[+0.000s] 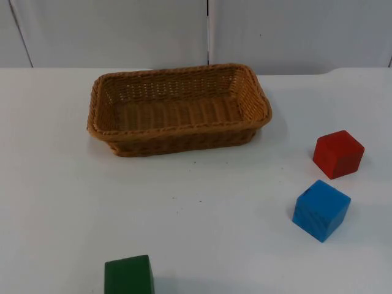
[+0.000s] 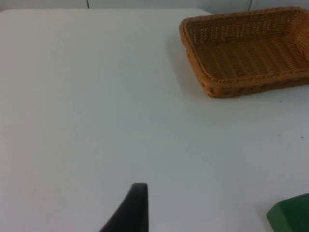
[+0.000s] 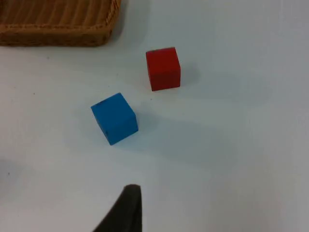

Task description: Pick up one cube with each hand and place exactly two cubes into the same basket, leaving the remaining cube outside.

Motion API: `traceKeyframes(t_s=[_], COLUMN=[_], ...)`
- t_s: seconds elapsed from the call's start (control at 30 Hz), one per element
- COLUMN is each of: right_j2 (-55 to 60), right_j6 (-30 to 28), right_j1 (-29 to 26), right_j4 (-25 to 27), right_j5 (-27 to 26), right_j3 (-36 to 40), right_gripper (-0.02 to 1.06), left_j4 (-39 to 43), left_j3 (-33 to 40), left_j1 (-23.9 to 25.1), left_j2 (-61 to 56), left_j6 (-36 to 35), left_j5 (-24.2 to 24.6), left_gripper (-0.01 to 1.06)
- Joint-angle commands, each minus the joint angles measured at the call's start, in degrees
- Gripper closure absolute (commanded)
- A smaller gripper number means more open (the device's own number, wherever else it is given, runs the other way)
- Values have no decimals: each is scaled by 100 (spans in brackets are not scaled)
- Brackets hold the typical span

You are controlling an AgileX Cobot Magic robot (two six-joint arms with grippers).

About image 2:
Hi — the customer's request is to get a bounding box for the pale brown wicker basket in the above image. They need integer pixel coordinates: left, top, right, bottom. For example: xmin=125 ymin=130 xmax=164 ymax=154
xmin=179 ymin=6 xmax=309 ymax=99

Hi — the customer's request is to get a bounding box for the green cube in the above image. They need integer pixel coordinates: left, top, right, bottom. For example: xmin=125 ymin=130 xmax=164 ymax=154
xmin=266 ymin=193 xmax=309 ymax=232

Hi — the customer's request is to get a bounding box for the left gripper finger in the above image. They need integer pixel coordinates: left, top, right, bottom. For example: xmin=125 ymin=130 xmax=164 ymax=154
xmin=98 ymin=183 xmax=150 ymax=232

